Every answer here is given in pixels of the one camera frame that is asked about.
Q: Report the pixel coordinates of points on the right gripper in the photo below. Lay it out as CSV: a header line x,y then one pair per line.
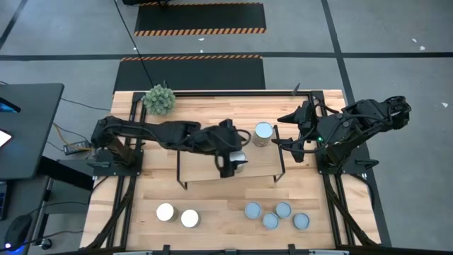
x,y
308,131

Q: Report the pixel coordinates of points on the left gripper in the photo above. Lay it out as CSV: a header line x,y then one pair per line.
x,y
224,141

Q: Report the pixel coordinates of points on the tall peaches tin can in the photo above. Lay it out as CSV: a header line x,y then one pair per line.
x,y
165,212
238,156
190,218
263,130

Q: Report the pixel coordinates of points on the blue-grey can lid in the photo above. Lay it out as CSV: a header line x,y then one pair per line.
x,y
253,210
270,220
301,221
283,209

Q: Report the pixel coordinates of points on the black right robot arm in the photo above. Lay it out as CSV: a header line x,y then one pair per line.
x,y
371,110

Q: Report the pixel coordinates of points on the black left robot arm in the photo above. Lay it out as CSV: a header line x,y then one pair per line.
x,y
159,132

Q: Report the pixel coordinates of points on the wooden shelf with black legs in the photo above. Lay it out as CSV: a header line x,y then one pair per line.
x,y
262,163

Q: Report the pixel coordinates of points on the small black lever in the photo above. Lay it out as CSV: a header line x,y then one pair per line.
x,y
295,89

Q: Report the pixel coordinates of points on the black hazard-striped floor mat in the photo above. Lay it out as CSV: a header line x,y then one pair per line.
x,y
200,16
191,74

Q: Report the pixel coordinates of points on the potted green succulent plant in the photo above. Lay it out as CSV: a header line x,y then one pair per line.
x,y
159,101

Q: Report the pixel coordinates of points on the black power adapter brick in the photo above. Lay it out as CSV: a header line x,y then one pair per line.
x,y
76,147

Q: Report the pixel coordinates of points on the black monitor left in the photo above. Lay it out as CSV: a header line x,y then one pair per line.
x,y
32,134

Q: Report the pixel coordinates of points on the black computer mouse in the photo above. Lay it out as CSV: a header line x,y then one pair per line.
x,y
17,230

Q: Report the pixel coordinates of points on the white-lit phone screen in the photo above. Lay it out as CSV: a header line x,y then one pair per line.
x,y
4,138

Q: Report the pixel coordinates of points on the blue-lit screen device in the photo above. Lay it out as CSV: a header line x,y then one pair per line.
x,y
8,105

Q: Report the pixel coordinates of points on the black aluminium rig frame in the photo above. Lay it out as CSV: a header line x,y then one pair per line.
x,y
230,93

